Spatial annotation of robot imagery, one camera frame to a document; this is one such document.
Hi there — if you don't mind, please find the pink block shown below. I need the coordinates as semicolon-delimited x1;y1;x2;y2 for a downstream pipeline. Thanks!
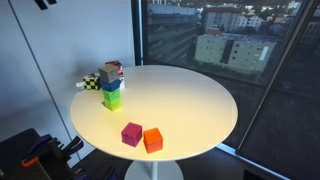
120;121;143;148

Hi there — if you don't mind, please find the grey block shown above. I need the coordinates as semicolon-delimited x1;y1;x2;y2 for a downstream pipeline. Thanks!
97;63;120;84

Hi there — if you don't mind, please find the green block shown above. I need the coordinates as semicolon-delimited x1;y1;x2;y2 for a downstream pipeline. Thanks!
102;88;122;103

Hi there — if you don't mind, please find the yellow-green block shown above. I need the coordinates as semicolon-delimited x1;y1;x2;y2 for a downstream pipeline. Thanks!
104;98;123;112

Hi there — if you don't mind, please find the orange block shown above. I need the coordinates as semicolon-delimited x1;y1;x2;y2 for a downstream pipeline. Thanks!
143;127;164;155

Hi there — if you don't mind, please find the checkered zebra soft cube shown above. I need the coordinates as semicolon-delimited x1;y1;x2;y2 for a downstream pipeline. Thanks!
75;72;102;91

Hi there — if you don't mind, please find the dark window corner mullion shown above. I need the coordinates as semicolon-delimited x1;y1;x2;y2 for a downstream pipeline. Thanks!
130;0;145;67

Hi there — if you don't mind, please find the colourful soft cube orange print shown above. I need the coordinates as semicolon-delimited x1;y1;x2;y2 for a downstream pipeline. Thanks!
104;60;125;79

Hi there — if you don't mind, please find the blue soft cube white face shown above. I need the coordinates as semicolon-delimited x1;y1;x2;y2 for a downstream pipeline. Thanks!
118;77;127;90

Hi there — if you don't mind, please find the blue spring clamp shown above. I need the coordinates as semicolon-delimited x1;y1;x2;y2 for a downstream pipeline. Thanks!
27;133;54;156

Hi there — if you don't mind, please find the blue black clamp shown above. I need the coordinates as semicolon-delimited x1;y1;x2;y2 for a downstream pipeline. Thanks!
63;135;85;158

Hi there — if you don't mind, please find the black tool stand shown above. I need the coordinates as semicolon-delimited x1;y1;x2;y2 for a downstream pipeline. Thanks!
0;128;73;180

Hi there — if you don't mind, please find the purple clamp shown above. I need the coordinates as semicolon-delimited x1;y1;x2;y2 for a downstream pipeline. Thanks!
71;167;90;180

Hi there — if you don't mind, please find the dark slim window mullion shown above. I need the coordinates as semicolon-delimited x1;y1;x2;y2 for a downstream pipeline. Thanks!
235;0;320;155

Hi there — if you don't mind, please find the white window sill strip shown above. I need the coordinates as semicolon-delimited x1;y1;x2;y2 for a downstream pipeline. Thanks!
215;143;292;180

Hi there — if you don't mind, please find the orange clamp handle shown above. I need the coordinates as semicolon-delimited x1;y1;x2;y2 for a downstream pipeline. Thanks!
21;155;41;168

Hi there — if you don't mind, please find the white table pedestal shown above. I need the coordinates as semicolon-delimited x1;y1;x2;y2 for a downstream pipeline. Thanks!
123;160;185;180

